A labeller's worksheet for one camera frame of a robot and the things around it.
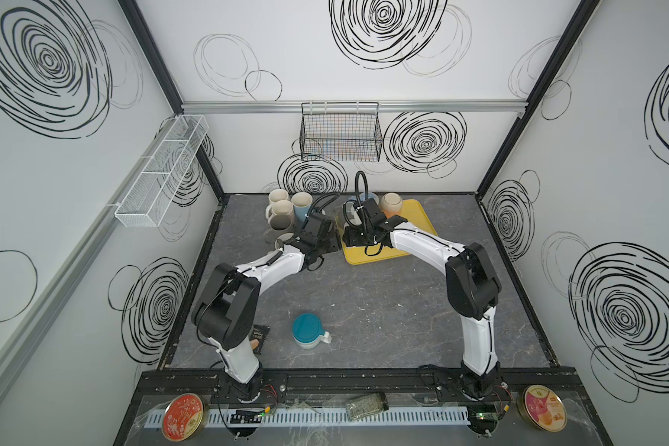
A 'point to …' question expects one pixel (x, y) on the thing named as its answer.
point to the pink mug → (282, 207)
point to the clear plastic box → (367, 406)
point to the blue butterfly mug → (362, 197)
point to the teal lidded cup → (308, 331)
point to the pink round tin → (543, 407)
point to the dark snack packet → (257, 337)
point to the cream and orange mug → (391, 204)
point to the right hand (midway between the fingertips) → (346, 236)
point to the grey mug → (280, 225)
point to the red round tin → (183, 417)
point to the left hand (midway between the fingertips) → (337, 236)
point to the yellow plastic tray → (413, 212)
